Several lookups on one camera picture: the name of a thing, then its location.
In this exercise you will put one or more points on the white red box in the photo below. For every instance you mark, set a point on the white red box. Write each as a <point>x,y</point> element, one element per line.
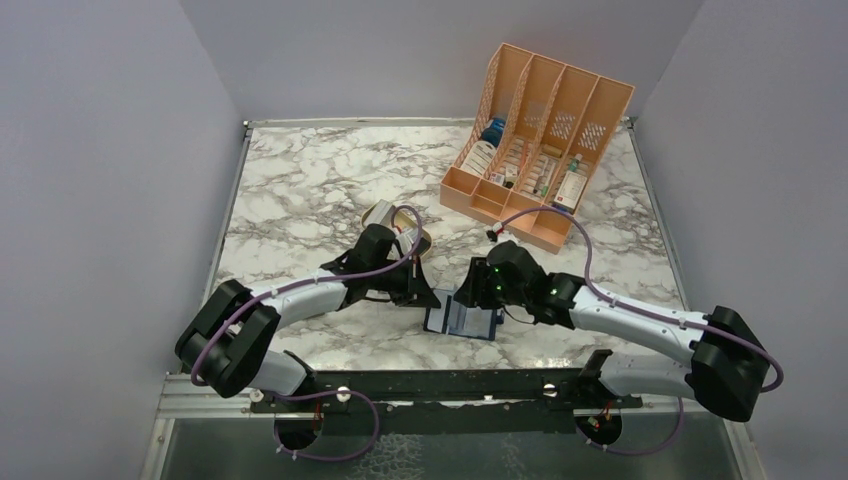
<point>570,190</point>

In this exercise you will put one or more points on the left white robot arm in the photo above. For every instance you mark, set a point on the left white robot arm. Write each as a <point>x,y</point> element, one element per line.
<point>227,343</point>

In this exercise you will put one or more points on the orange desk organizer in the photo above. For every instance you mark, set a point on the orange desk organizer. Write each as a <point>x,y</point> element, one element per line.
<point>553,111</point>

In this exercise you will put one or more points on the credit cards in tray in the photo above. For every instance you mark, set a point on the credit cards in tray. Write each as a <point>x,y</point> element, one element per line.
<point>382,214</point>

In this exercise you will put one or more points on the small items in organizer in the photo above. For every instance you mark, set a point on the small items in organizer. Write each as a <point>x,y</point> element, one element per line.
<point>506,176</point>

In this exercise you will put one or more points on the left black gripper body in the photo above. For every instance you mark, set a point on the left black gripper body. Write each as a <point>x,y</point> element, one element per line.
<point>406,294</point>

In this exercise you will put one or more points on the tan oval tray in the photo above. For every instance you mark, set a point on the tan oval tray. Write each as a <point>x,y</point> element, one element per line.
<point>404,220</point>

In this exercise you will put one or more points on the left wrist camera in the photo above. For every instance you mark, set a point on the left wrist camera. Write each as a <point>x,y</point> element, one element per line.
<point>410,239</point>

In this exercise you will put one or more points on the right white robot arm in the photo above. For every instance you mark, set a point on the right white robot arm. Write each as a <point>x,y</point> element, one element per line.
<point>714,359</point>

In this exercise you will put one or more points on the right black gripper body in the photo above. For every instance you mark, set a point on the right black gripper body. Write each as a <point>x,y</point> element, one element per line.
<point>485,285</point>

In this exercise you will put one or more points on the blue round container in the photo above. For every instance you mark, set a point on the blue round container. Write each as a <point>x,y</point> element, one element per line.
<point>493,132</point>

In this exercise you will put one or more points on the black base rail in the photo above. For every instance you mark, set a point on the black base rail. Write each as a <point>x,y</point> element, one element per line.
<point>433,402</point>

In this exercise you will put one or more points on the blue leather card holder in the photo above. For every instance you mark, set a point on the blue leather card holder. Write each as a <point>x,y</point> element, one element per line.
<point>455,319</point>

